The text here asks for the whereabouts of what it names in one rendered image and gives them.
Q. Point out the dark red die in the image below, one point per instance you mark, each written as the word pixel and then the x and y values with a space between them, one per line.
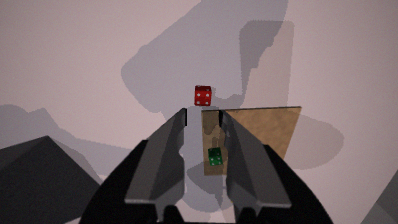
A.
pixel 202 96

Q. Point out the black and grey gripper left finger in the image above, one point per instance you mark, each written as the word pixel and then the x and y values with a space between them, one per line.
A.
pixel 150 177

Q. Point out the green die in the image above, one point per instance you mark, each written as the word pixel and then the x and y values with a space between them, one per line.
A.
pixel 215 157

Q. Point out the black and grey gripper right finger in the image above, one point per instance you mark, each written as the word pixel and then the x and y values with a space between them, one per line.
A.
pixel 259 178

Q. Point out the tan mat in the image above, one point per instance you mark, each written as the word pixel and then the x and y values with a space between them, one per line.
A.
pixel 272 126

